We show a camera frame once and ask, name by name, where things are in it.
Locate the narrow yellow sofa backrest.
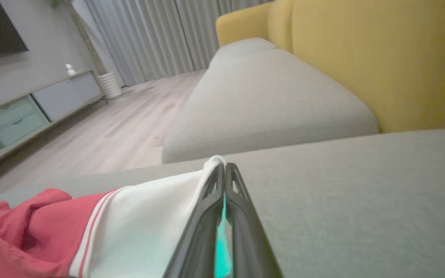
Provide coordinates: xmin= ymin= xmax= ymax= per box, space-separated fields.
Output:
xmin=267 ymin=0 xmax=296 ymax=53

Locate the red basketball jersey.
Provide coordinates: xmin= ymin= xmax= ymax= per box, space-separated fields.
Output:
xmin=0 ymin=154 xmax=228 ymax=278

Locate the wide yellow sofa backrest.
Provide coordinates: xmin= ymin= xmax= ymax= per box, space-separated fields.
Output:
xmin=291 ymin=0 xmax=445 ymax=134

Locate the white ribbed floor vase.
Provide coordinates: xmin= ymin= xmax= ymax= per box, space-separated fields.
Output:
xmin=98 ymin=71 xmax=123 ymax=100

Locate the small grey sofa seat cushion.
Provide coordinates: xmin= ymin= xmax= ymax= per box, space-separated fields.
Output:
xmin=209 ymin=37 xmax=278 ymax=69

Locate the medium grey sofa seat cushion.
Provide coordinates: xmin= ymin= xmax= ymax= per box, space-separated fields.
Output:
xmin=161 ymin=48 xmax=380 ymax=165

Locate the large grey sofa seat cushion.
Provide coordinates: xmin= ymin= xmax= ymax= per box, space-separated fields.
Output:
xmin=0 ymin=129 xmax=445 ymax=278

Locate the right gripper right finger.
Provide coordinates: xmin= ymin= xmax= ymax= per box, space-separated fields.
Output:
xmin=225 ymin=162 xmax=284 ymax=278

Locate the grey pleated curtain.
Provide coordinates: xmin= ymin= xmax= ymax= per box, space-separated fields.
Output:
xmin=71 ymin=0 xmax=275 ymax=88

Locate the white and green TV cabinet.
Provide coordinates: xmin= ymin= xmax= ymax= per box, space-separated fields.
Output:
xmin=0 ymin=69 xmax=104 ymax=175

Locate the yellow sofa armrest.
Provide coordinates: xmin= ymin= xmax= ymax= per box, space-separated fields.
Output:
xmin=215 ymin=2 xmax=274 ymax=47

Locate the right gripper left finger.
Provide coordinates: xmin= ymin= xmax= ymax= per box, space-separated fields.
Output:
xmin=163 ymin=162 xmax=226 ymax=278

